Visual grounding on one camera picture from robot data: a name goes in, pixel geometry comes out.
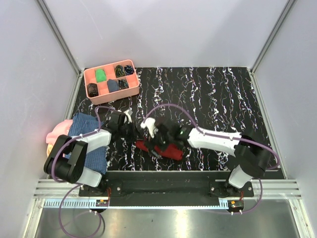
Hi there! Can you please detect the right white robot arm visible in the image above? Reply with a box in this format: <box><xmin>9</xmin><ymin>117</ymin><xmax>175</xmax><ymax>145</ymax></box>
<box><xmin>141</xmin><ymin>118</ymin><xmax>270</xmax><ymax>197</ymax></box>

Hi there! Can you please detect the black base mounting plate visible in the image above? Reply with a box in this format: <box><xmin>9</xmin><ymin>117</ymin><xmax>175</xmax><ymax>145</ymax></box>
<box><xmin>78</xmin><ymin>171</ymin><xmax>255</xmax><ymax>198</ymax></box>

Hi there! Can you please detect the green rolled sock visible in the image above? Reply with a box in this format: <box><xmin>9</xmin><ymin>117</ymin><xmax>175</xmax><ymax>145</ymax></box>
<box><xmin>95</xmin><ymin>68</ymin><xmax>107</xmax><ymax>83</ymax></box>

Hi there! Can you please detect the grey blue rolled sock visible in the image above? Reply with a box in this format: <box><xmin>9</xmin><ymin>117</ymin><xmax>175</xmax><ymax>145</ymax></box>
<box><xmin>107</xmin><ymin>79</ymin><xmax>119</xmax><ymax>93</ymax></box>

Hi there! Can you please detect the pink cloth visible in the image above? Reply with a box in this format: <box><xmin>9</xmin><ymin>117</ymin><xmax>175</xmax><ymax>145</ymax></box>
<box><xmin>46</xmin><ymin>119</ymin><xmax>73</xmax><ymax>145</ymax></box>

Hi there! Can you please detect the dark striped rolled sock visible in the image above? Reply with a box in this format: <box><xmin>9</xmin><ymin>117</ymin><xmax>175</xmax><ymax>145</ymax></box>
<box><xmin>118</xmin><ymin>79</ymin><xmax>129</xmax><ymax>90</ymax></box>

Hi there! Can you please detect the yellow patterned dark sock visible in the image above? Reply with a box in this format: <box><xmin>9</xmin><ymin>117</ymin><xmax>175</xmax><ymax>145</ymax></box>
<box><xmin>114</xmin><ymin>65</ymin><xmax>125</xmax><ymax>78</ymax></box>

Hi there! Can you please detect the peach orange cloth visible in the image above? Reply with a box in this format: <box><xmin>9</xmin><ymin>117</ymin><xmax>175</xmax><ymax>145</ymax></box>
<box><xmin>47</xmin><ymin>144</ymin><xmax>53</xmax><ymax>156</ymax></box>

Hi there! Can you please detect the blue checkered cloth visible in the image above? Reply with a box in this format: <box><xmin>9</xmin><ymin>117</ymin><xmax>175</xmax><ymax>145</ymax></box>
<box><xmin>67</xmin><ymin>113</ymin><xmax>107</xmax><ymax>175</ymax></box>

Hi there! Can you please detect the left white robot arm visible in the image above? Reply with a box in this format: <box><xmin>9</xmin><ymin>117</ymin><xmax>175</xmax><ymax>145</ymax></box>
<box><xmin>44</xmin><ymin>110</ymin><xmax>136</xmax><ymax>196</ymax></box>

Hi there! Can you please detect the dark brown rolled sock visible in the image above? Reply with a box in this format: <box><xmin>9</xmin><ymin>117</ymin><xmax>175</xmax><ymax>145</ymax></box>
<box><xmin>87</xmin><ymin>83</ymin><xmax>99</xmax><ymax>98</ymax></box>

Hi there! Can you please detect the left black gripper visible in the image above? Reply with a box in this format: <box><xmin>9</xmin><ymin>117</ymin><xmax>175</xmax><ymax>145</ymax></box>
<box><xmin>118</xmin><ymin>120</ymin><xmax>144</xmax><ymax>143</ymax></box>

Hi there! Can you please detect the pink divided organizer tray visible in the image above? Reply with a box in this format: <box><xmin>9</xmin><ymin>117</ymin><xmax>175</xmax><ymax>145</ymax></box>
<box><xmin>84</xmin><ymin>59</ymin><xmax>140</xmax><ymax>105</ymax></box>

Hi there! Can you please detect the dark red cloth napkin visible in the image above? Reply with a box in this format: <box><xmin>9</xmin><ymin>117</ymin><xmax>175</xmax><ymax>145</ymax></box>
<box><xmin>135</xmin><ymin>140</ymin><xmax>183</xmax><ymax>161</ymax></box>

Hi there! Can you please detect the blue patterned dark sock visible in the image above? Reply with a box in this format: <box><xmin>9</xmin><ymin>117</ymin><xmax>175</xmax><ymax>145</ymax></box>
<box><xmin>124</xmin><ymin>65</ymin><xmax>134</xmax><ymax>75</ymax></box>

